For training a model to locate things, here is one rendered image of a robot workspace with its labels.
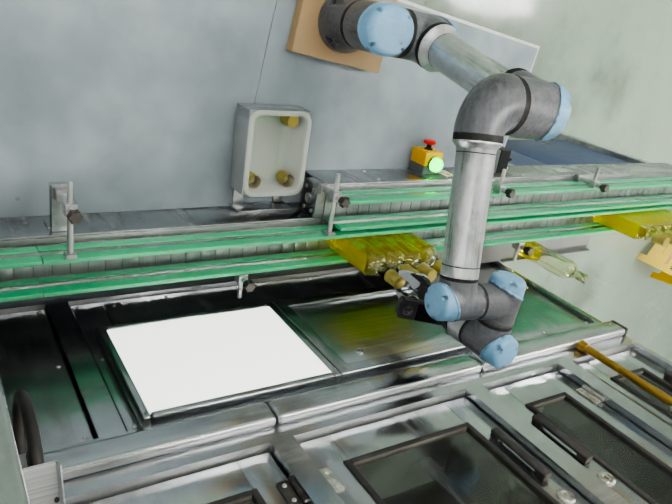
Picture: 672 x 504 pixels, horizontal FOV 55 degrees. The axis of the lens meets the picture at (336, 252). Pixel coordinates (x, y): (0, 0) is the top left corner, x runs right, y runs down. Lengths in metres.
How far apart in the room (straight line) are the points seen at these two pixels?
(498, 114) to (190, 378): 0.79
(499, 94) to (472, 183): 0.17
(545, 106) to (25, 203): 1.14
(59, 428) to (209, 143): 0.78
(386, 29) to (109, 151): 0.70
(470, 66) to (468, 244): 0.42
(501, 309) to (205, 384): 0.61
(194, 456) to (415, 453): 0.43
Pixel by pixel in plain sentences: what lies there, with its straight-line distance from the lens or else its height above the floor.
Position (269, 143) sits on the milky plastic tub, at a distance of 1.73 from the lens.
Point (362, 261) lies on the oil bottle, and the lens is 1.66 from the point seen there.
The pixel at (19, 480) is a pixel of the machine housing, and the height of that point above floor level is 1.78.
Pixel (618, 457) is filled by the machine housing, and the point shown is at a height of 1.72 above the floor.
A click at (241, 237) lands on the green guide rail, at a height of 0.92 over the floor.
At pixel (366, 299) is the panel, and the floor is 1.03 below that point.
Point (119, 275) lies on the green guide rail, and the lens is 1.55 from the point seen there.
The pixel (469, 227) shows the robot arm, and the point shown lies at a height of 1.45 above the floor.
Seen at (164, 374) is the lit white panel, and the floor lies 1.20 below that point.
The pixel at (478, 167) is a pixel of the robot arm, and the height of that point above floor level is 1.43.
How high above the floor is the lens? 2.26
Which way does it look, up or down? 49 degrees down
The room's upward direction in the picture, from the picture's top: 128 degrees clockwise
